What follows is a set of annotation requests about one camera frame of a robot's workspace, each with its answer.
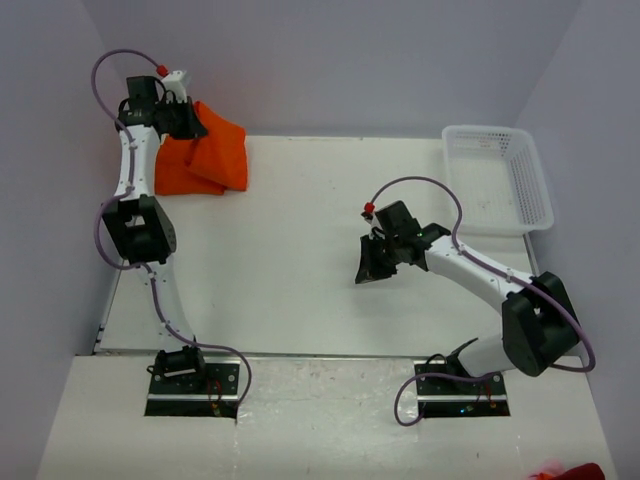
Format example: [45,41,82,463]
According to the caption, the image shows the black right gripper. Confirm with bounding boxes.
[356,234,403,285]

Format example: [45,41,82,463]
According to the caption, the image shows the orange t shirt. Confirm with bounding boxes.
[185,101,249,195]
[154,136,226,196]

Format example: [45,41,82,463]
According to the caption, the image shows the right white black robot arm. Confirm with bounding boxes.
[355,201,580,393]

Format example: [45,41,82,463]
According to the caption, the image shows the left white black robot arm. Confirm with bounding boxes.
[98,76,208,393]

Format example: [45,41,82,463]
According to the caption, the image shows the folded orange t shirt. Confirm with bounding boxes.
[154,136,226,196]

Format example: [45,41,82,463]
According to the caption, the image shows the white plastic laundry basket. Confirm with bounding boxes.
[442,125,554,236]

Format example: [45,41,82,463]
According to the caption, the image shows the red cloth at edge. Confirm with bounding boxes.
[527,463,606,480]

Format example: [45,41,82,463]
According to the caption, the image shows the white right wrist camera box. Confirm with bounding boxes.
[361,211,379,227]

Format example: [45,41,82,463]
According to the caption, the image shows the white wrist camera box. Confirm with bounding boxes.
[161,70,190,103]
[361,211,379,227]

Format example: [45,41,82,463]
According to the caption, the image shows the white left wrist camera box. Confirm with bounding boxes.
[161,70,190,103]

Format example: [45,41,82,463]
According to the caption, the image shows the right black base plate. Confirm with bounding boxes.
[415,374,510,419]

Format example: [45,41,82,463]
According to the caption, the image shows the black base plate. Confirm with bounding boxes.
[144,347,240,420]
[415,374,510,419]

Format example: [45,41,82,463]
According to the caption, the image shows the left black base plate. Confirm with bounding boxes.
[144,347,240,420]

